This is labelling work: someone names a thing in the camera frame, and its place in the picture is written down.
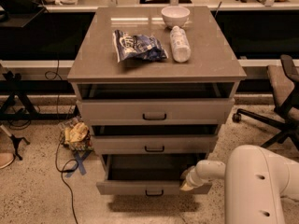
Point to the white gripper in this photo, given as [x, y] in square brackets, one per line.
[195, 178]

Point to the grey bottom drawer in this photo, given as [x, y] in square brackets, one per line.
[152, 175]

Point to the grey drawer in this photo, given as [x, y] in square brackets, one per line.
[154, 144]
[155, 112]
[152, 175]

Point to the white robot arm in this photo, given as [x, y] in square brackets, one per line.
[255, 181]

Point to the grey middle drawer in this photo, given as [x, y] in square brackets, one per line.
[154, 144]

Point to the grey top drawer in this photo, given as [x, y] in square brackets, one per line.
[155, 112]

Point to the grey drawer cabinet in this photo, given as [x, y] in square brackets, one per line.
[212, 72]

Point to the blue tape cross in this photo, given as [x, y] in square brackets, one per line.
[80, 157]

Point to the white plastic bottle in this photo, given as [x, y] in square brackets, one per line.
[180, 47]

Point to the black office chair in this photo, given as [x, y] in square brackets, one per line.
[284, 81]

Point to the blue chip bag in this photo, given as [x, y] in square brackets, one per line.
[144, 47]

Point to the white bowl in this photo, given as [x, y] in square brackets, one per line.
[175, 16]

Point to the black tripod stand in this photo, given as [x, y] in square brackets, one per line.
[15, 140]

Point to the black table frame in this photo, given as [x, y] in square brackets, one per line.
[18, 105]

